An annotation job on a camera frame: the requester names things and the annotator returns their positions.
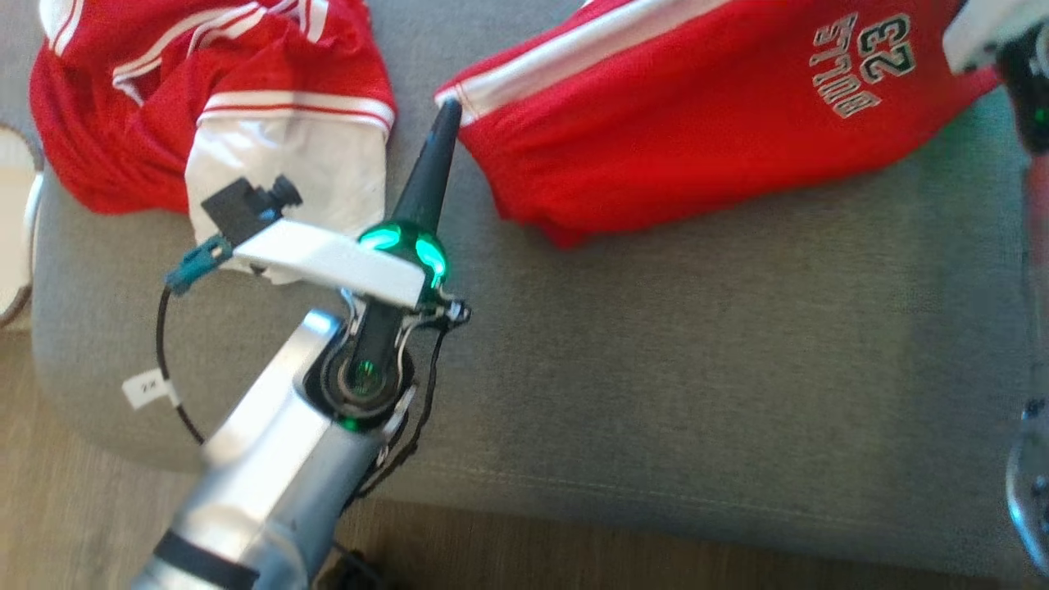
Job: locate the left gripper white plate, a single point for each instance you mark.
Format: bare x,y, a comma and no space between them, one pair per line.
328,262

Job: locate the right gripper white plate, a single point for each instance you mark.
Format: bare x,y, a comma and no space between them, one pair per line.
1016,33

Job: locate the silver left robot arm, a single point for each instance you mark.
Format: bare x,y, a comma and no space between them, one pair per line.
270,475

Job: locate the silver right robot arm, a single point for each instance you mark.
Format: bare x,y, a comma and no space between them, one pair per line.
1034,459

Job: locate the grey fabric sofa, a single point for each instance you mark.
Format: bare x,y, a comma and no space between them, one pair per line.
656,369

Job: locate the teal left camera connector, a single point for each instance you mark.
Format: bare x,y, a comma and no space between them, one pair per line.
197,264

